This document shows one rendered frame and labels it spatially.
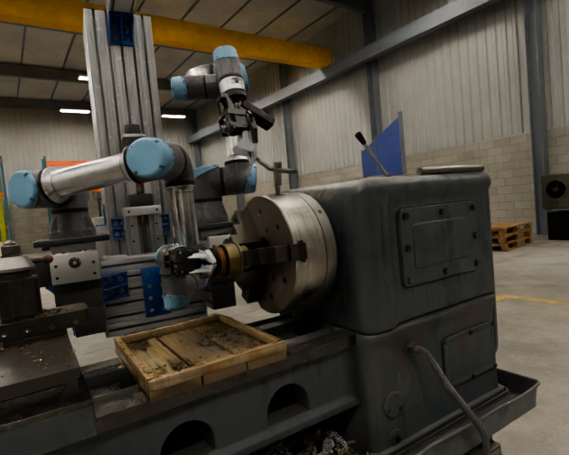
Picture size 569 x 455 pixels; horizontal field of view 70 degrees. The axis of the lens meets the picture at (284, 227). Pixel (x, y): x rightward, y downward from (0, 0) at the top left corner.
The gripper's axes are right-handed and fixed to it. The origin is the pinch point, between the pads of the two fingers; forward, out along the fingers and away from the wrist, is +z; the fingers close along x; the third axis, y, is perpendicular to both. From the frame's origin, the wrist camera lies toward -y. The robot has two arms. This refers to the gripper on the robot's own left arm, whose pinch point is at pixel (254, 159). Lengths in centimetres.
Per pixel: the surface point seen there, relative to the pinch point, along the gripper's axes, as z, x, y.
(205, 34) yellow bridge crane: -748, -824, -416
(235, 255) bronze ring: 28.2, 6.2, 14.9
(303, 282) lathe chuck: 38.1, 14.2, 2.4
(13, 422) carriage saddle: 50, 20, 61
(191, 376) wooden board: 52, 14, 33
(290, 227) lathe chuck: 25.2, 17.4, 4.7
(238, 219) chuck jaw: 17.7, 0.3, 9.0
